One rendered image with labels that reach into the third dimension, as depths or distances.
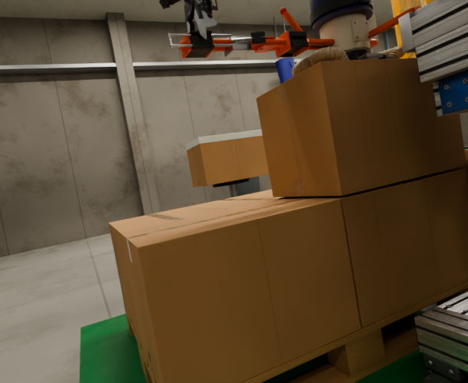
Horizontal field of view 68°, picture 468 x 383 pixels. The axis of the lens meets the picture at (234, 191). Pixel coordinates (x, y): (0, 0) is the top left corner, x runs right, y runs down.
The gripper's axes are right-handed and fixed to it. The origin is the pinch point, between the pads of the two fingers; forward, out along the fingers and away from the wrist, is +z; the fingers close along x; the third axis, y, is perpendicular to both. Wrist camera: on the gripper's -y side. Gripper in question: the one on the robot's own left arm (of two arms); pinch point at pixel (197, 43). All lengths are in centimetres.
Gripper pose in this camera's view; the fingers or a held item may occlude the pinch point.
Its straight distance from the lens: 114.6
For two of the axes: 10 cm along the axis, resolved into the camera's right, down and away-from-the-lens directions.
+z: 1.7, 9.8, 0.4
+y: 8.9, -1.8, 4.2
